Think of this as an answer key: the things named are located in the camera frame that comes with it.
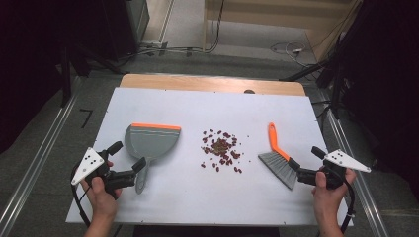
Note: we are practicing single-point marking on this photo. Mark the pile of red beans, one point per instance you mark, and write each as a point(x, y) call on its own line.
point(220, 146)

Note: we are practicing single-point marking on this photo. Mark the metal floor rail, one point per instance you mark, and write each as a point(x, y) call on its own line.
point(362, 194)
point(39, 156)

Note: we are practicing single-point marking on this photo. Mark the wooden shelf unit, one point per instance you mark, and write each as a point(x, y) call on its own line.
point(263, 16)

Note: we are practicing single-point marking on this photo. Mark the black cabinet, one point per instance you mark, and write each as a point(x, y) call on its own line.
point(125, 26)

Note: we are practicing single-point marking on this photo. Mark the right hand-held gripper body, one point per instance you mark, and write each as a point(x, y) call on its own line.
point(342, 161)

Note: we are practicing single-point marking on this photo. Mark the grey power strip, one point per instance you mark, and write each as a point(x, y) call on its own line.
point(153, 44)

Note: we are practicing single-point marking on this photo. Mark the grey dustpan with orange edge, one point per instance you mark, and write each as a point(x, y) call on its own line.
point(151, 141)

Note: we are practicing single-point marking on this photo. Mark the person's right hand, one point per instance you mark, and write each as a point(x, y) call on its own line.
point(329, 200)

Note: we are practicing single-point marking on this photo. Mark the black tripod stand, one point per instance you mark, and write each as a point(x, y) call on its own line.
point(336, 85)
point(66, 75)

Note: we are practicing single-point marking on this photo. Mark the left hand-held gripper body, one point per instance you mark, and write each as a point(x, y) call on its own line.
point(123, 177)

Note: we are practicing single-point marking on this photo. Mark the person's left hand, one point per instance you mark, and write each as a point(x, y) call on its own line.
point(102, 200)

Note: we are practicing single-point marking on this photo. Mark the white board sheet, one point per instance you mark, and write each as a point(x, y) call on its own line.
point(204, 197)

